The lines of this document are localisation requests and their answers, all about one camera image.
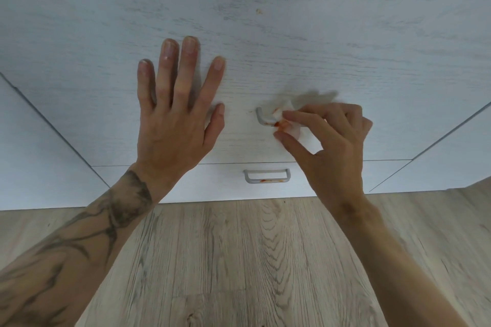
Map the person's left hand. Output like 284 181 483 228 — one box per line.
130 35 226 203

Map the white stained wipe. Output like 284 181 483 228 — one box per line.
268 99 304 139

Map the person's left forearm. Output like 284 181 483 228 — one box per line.
0 163 158 327

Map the person's right hand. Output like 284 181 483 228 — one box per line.
273 102 375 220

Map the white cabinet door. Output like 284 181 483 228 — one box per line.
0 74 111 212
369 102 491 194

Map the person's right forearm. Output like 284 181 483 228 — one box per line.
331 200 471 327

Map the grey drawer handle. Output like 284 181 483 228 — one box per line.
256 106 284 126
243 169 291 184

